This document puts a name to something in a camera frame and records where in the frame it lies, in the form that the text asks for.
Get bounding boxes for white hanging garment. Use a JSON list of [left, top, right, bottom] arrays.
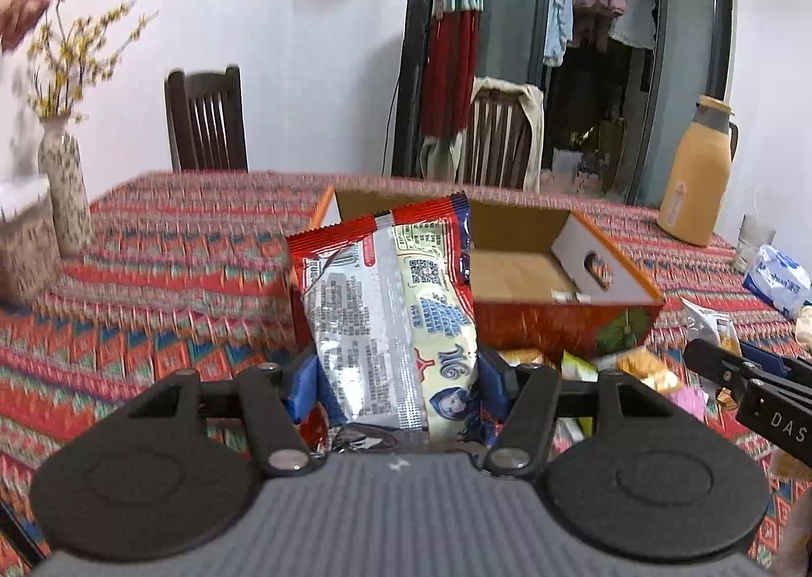
[[609, 0, 657, 50]]

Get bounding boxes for dark wooden chair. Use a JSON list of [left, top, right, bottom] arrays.
[[466, 83, 540, 192], [163, 66, 250, 173]]

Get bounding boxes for person's right forearm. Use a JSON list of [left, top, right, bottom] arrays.
[[779, 504, 812, 577]]

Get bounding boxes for blue and white tissue packet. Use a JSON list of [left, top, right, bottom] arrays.
[[742, 244, 812, 319]]

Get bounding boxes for orange cardboard box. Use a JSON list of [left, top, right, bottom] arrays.
[[311, 187, 666, 362]]

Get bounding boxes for yellow thermos jug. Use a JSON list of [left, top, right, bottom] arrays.
[[656, 96, 740, 248]]

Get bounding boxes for clear glass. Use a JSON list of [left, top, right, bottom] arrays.
[[736, 214, 776, 274]]

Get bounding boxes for dark sliding door frame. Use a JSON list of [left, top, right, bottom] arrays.
[[390, 0, 737, 207]]

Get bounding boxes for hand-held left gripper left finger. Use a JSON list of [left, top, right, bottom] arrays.
[[130, 355, 327, 480]]

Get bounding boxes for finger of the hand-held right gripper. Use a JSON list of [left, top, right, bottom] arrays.
[[684, 337, 812, 391]]

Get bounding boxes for pink snack packet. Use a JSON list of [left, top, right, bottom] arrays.
[[675, 387, 708, 419]]

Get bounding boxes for light green snack packet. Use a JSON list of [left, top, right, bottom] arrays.
[[561, 350, 600, 381]]

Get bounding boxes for red and white snack packet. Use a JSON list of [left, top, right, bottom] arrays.
[[287, 193, 480, 448]]

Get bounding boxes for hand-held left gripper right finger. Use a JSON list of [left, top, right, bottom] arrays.
[[476, 349, 676, 480]]

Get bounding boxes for chair with beige cloth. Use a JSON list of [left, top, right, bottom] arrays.
[[419, 76, 545, 192]]

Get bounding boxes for orange snack packet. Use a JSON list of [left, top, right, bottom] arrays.
[[615, 345, 683, 397]]

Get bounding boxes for yellow flower branches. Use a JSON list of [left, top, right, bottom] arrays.
[[13, 0, 159, 124]]

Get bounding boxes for speckled ceramic vase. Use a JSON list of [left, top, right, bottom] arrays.
[[38, 120, 95, 257]]

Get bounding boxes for clear plastic container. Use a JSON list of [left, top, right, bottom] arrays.
[[551, 149, 581, 188]]

